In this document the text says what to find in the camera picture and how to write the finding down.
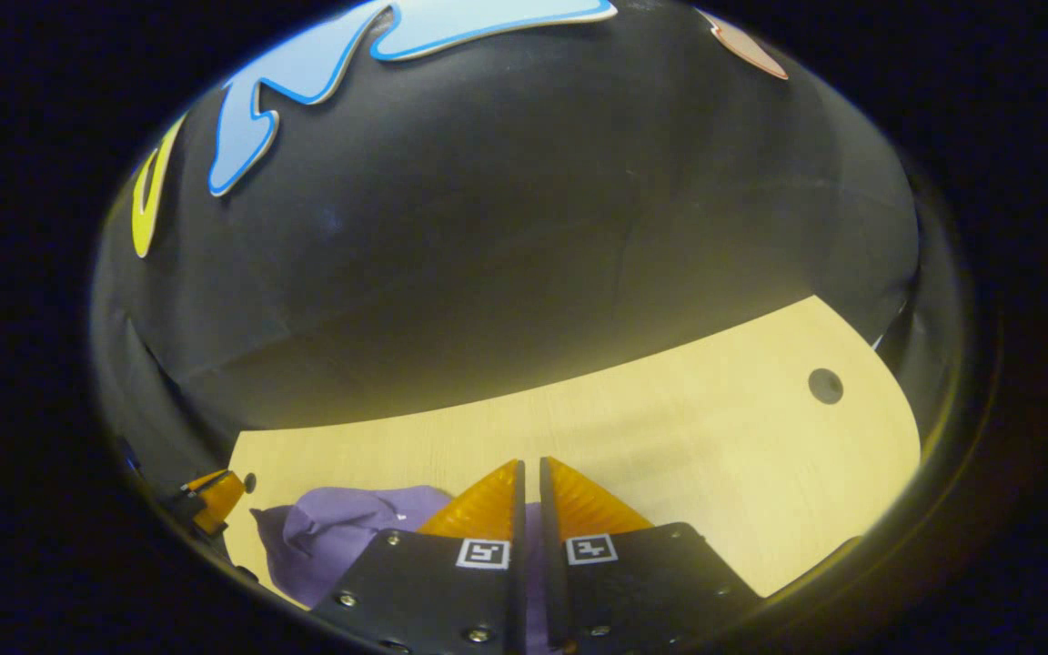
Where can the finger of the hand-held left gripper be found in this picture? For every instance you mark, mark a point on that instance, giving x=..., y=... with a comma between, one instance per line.
x=206, y=479
x=222, y=505

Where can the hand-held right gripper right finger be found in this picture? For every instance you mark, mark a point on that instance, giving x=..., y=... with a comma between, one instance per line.
x=549, y=582

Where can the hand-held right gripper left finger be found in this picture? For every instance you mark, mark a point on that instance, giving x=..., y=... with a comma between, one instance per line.
x=518, y=564

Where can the purple ribbed button cardigan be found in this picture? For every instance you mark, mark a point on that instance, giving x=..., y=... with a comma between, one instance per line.
x=333, y=537

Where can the black backdrop cloth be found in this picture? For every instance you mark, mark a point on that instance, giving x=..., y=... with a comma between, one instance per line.
x=533, y=227

